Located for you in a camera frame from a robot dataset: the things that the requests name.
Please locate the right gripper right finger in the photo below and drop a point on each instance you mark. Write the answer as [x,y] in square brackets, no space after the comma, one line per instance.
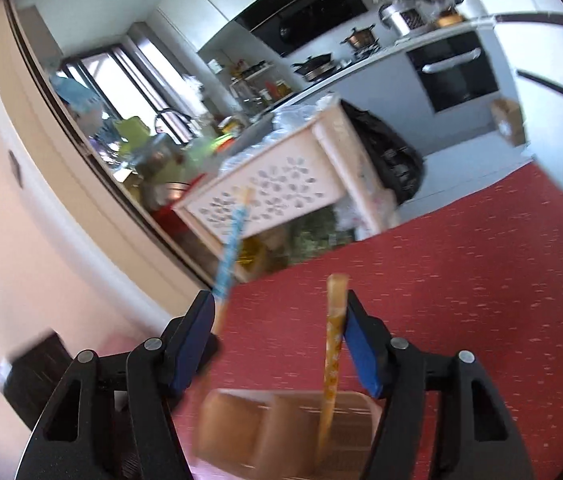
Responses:
[474,435]

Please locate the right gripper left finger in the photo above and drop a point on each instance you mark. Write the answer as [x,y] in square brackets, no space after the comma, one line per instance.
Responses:
[110,417]

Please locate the orange patterned chopstick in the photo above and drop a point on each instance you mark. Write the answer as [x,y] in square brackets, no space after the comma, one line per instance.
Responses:
[336,314]

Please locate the blue patterned chopstick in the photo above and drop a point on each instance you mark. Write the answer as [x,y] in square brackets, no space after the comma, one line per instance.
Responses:
[224,278]

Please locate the pink plastic stool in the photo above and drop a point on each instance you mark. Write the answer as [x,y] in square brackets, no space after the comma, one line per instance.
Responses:
[117,343]

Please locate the pink utensil holder caddy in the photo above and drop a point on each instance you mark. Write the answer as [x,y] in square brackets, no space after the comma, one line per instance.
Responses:
[268,434]

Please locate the green vegetables bunch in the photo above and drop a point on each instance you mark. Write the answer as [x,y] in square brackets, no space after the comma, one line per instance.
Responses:
[314,234]

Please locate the yellow gold package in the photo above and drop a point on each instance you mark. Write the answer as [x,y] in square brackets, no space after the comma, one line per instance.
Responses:
[252,258]

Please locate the black bag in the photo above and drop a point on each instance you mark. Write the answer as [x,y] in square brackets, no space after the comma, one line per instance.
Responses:
[399,166]

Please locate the steel pot with lid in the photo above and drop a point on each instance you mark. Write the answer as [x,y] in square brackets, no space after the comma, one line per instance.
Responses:
[155,154]

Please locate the cardboard box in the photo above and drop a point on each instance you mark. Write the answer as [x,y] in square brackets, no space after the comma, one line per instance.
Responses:
[508,119]

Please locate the built-in black oven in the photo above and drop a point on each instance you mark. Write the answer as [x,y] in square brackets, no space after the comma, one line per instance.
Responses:
[454,70]

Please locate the spice rack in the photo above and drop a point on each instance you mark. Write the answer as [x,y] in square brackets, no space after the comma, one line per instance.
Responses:
[258,86]

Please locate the black wok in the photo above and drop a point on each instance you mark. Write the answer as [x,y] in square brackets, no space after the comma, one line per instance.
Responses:
[315,67]

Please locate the brass cooking pot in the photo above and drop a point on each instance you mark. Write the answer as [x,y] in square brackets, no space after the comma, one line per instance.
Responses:
[360,39]

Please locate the silver rice cooker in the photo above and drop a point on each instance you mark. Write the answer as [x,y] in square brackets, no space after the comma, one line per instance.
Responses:
[403,18]

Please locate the black range hood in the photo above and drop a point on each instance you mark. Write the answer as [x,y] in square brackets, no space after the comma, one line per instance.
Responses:
[288,25]

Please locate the grey wall switch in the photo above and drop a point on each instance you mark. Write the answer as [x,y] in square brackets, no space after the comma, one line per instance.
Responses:
[15,168]

